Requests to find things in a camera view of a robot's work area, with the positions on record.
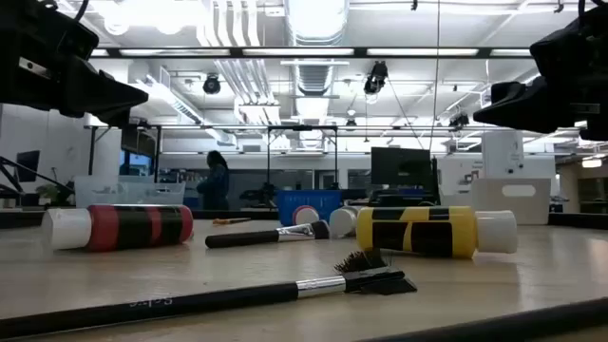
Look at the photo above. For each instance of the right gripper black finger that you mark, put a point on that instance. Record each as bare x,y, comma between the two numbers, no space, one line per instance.
508,91
532,111

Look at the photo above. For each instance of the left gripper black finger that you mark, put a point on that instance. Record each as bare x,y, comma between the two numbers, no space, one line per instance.
100,92
116,119

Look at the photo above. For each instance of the yellow paint bottle white cap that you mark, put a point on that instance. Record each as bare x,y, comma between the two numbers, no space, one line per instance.
418,233

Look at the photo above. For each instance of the long black comb brush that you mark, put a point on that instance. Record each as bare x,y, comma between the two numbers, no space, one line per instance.
214,297

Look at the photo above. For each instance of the grey paint bottle white cap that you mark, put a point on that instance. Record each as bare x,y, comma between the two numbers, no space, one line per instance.
343,222

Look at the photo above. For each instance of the small black monitor on arm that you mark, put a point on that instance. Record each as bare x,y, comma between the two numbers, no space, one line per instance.
28,164

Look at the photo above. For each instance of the white column with sensors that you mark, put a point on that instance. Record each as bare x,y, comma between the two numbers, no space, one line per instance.
502,157

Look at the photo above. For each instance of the clear plastic bin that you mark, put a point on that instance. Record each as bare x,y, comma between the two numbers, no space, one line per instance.
128,192

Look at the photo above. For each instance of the glowing ceiling light panel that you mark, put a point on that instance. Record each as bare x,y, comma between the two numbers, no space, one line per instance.
592,163

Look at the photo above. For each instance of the white plastic bin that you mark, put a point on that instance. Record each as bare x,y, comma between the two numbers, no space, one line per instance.
518,204

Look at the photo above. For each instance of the small potted plant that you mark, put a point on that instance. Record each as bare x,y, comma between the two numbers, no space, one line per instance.
50,191

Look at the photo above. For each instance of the person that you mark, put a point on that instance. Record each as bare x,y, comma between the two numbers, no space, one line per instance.
216,183

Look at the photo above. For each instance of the black computer monitor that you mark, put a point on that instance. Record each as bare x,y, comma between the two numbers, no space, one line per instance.
401,167

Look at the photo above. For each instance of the orange and black paintbrush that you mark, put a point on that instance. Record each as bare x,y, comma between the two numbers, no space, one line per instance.
230,221

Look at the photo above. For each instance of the blue plastic basket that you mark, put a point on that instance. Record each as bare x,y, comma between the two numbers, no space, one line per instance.
313,198

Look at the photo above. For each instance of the black ceiling camera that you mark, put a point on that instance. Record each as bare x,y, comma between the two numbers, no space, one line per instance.
376,78
211,84
350,124
458,119

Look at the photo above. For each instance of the black workstation frame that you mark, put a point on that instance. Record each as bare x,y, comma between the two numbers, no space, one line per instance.
269,152

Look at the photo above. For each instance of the silver ventilation duct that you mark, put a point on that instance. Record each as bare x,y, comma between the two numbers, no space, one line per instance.
316,19

